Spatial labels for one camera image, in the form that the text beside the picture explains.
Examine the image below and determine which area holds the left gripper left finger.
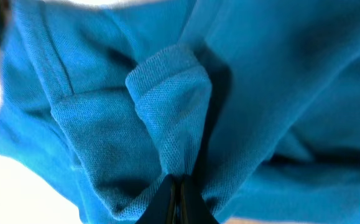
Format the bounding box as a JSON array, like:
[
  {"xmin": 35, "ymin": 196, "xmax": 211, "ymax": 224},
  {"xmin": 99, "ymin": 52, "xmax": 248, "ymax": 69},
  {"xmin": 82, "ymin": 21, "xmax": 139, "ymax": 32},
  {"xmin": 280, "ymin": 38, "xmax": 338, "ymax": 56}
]
[{"xmin": 136, "ymin": 175, "xmax": 177, "ymax": 224}]

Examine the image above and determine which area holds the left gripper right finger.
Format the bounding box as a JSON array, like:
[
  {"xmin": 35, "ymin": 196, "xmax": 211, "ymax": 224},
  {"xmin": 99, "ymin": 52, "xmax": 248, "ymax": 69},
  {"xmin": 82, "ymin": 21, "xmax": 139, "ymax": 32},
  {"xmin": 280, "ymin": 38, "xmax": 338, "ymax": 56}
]
[{"xmin": 179, "ymin": 175, "xmax": 219, "ymax": 224}]

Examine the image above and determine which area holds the blue t-shirt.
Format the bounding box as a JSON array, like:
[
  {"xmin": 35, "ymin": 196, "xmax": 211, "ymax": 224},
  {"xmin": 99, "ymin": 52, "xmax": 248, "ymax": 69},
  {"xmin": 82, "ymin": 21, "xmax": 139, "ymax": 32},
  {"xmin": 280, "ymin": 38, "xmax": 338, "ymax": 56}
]
[{"xmin": 0, "ymin": 1, "xmax": 360, "ymax": 223}]

